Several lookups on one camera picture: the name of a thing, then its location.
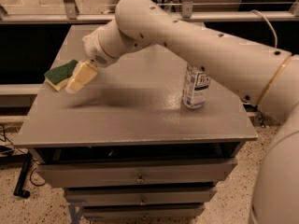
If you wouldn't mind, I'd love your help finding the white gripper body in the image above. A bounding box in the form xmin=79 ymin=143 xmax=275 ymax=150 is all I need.
xmin=82 ymin=26 xmax=117 ymax=68

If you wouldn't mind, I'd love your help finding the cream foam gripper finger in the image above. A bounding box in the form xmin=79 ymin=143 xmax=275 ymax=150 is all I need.
xmin=65 ymin=61 xmax=98 ymax=93

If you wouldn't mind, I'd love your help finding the green and yellow sponge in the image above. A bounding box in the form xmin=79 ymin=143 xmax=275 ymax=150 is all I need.
xmin=44 ymin=60 xmax=78 ymax=91

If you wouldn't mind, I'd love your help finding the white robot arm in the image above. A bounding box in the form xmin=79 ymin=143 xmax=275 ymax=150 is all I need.
xmin=66 ymin=0 xmax=299 ymax=224

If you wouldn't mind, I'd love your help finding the grey drawer cabinet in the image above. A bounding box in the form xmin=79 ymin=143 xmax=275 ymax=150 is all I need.
xmin=13 ymin=22 xmax=259 ymax=221

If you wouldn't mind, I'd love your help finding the clear plastic water bottle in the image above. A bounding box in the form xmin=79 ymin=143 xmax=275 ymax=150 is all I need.
xmin=182 ymin=63 xmax=211 ymax=109

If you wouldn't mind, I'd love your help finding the black stand leg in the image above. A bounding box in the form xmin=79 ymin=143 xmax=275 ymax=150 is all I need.
xmin=13 ymin=152 xmax=32 ymax=199

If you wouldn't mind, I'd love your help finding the top grey drawer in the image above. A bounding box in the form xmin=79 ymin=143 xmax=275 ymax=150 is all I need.
xmin=37 ymin=158 xmax=237 ymax=188

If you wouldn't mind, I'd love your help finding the grey drawer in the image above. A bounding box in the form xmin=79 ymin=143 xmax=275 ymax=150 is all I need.
xmin=37 ymin=158 xmax=237 ymax=188
xmin=64 ymin=186 xmax=217 ymax=206
xmin=82 ymin=203 xmax=205 ymax=219

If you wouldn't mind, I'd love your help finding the middle grey drawer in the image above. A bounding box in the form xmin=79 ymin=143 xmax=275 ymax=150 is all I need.
xmin=64 ymin=186 xmax=217 ymax=206

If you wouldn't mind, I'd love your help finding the bottom grey drawer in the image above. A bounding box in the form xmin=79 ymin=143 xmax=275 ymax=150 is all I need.
xmin=82 ymin=203 xmax=205 ymax=219

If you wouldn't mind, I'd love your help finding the black floor cable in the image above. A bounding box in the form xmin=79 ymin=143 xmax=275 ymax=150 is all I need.
xmin=0 ymin=123 xmax=47 ymax=188

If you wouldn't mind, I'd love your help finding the white cable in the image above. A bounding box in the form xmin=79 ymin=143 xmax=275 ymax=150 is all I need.
xmin=251 ymin=9 xmax=278 ymax=49

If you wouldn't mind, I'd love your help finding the metal railing frame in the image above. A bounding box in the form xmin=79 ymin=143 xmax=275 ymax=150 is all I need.
xmin=0 ymin=0 xmax=298 ymax=24

